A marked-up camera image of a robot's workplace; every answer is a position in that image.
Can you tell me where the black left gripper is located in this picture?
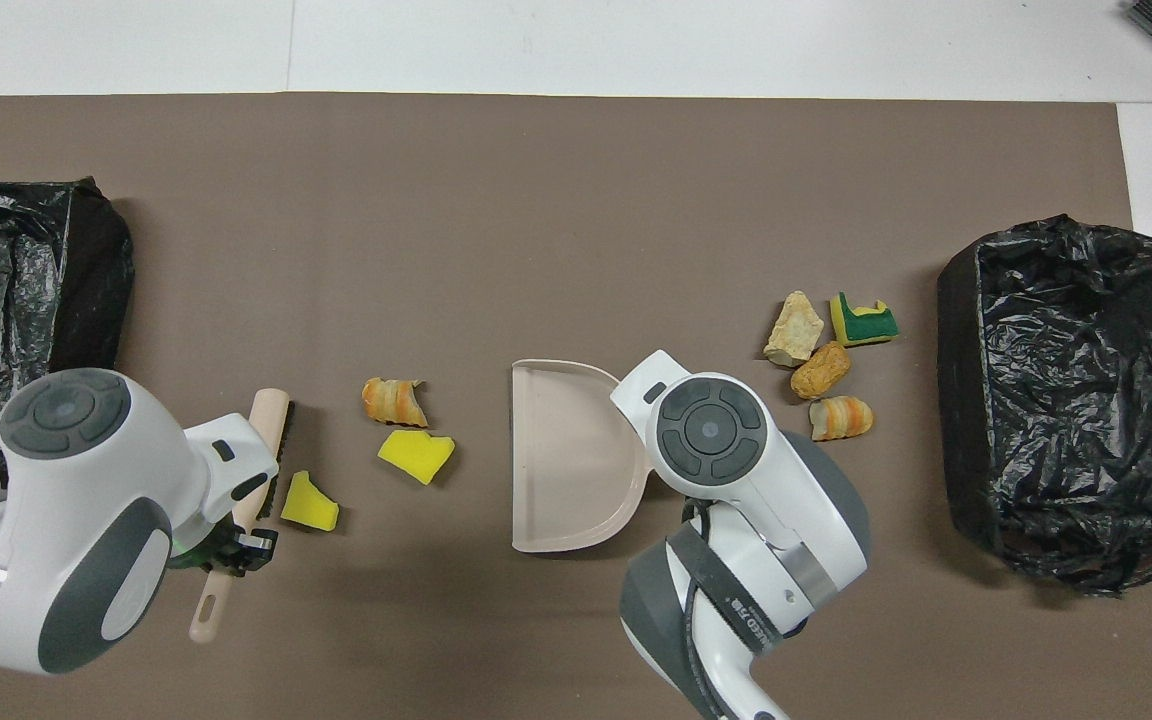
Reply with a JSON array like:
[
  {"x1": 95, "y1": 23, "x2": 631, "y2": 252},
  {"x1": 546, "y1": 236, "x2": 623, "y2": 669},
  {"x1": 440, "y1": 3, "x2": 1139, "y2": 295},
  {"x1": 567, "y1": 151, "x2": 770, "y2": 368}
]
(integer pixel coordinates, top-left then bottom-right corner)
[{"x1": 171, "y1": 520, "x2": 280, "y2": 579}]

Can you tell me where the yellow sponge piece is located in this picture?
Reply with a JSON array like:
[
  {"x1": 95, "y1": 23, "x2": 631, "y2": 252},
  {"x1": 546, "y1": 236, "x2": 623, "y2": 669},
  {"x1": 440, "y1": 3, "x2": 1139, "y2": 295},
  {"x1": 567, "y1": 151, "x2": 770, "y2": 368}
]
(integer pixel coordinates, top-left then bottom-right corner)
[
  {"x1": 377, "y1": 429, "x2": 457, "y2": 486},
  {"x1": 280, "y1": 470, "x2": 341, "y2": 532}
]

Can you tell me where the beige hand brush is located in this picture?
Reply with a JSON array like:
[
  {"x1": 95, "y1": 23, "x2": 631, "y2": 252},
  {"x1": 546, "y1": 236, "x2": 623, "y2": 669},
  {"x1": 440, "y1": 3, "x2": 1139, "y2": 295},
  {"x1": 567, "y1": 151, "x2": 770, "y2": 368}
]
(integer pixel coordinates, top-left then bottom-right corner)
[{"x1": 188, "y1": 388, "x2": 295, "y2": 644}]

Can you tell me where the orange striped bread piece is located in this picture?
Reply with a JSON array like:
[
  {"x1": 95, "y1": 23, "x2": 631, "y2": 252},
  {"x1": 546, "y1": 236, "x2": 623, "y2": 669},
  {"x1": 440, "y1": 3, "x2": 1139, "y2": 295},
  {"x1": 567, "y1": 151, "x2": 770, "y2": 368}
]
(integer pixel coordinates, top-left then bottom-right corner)
[
  {"x1": 808, "y1": 395, "x2": 875, "y2": 442},
  {"x1": 361, "y1": 376, "x2": 429, "y2": 429}
]

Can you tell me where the beige plastic dustpan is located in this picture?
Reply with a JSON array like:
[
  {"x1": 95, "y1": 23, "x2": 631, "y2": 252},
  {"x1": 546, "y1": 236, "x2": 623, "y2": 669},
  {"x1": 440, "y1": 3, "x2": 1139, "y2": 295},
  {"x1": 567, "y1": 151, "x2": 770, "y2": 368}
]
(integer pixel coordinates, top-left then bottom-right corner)
[{"x1": 511, "y1": 359, "x2": 652, "y2": 554}]

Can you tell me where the pale bread chunk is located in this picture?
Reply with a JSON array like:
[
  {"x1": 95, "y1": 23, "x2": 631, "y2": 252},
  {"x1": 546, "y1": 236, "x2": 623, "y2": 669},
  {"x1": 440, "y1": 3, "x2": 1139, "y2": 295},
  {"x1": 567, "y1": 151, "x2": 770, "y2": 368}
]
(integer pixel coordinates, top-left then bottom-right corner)
[{"x1": 763, "y1": 291, "x2": 825, "y2": 368}]

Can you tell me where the golden brown bread roll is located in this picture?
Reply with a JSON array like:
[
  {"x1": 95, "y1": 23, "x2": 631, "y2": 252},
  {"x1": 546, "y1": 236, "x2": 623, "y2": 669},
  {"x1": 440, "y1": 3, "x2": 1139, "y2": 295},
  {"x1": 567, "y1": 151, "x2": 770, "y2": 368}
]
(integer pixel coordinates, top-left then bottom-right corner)
[{"x1": 790, "y1": 341, "x2": 853, "y2": 402}]

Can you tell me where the green and yellow sponge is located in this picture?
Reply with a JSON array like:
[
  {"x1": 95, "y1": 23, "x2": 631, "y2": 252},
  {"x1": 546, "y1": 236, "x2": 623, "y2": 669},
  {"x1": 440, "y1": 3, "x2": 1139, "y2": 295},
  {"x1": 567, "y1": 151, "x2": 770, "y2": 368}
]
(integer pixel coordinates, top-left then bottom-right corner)
[{"x1": 829, "y1": 291, "x2": 901, "y2": 349}]

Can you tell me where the brown paper table mat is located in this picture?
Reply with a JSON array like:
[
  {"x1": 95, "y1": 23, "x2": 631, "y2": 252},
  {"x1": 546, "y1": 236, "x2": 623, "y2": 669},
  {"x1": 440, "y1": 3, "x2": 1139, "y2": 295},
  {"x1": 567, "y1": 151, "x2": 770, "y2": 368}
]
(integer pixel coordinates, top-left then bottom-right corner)
[{"x1": 0, "y1": 93, "x2": 1152, "y2": 720}]

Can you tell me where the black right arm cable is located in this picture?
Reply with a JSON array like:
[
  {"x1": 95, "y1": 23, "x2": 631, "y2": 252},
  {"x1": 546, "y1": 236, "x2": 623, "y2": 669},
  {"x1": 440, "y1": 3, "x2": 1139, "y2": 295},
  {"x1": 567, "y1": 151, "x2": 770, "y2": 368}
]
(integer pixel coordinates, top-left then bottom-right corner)
[{"x1": 676, "y1": 498, "x2": 787, "y2": 720}]

